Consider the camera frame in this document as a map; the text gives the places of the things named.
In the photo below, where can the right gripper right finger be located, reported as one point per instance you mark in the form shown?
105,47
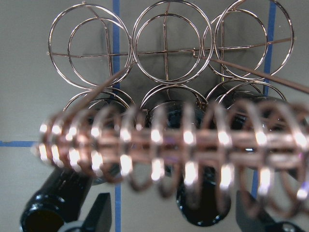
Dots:
250,220

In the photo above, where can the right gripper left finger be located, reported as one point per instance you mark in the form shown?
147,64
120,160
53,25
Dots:
99,218

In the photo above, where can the black wine bottle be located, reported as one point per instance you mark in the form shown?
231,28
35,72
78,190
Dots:
196,195
58,201
243,113

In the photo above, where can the copper wire bottle basket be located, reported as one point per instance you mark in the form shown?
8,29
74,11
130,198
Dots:
141,146

